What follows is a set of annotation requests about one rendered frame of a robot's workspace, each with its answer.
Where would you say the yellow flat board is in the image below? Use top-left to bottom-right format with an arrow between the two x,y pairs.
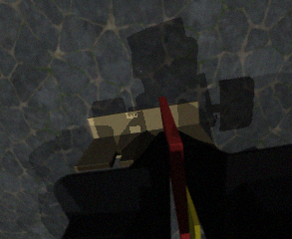
186,188 -> 201,239

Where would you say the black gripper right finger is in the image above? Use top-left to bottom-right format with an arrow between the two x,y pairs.
178,131 -> 292,239

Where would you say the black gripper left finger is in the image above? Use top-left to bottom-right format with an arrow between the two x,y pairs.
53,131 -> 171,239

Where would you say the dark red notched board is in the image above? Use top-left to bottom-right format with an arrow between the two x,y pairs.
158,97 -> 190,239

